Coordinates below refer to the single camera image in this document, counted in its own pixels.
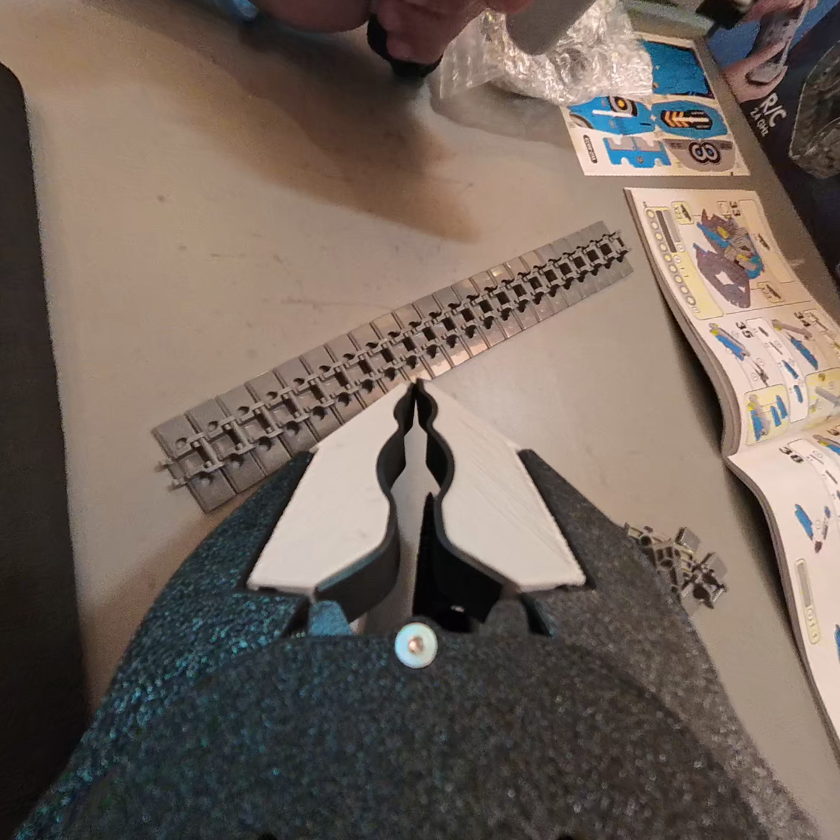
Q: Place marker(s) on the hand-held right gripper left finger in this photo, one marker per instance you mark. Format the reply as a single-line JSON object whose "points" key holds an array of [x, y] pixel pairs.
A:
{"points": [[328, 525]]}

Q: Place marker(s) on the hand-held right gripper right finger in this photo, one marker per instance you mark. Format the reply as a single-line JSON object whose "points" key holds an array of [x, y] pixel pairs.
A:
{"points": [[512, 525]]}

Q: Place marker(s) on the pile of grey track links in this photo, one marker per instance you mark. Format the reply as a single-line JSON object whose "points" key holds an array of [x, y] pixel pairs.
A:
{"points": [[682, 571]]}

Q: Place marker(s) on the grey desk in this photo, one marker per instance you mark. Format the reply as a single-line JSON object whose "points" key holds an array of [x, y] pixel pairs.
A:
{"points": [[262, 229]]}

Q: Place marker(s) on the person's left hand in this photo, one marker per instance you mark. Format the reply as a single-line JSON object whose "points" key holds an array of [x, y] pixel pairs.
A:
{"points": [[420, 26]]}

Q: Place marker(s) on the crumpled clear plastic bag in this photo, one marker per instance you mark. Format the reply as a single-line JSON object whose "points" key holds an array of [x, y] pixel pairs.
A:
{"points": [[558, 72]]}

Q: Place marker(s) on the blue sticker sheet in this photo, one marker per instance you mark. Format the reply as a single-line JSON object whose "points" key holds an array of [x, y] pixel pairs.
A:
{"points": [[656, 124]]}

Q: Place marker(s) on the robot kit box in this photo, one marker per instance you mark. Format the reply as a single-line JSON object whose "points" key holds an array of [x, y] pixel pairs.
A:
{"points": [[787, 98]]}

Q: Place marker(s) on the instruction booklet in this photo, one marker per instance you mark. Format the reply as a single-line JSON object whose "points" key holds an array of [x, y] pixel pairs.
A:
{"points": [[754, 394]]}

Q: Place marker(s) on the black perforated chair armrest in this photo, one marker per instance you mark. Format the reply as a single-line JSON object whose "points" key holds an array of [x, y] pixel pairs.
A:
{"points": [[33, 459]]}

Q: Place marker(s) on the blue wristband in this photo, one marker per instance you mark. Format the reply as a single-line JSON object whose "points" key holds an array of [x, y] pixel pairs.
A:
{"points": [[241, 8]]}

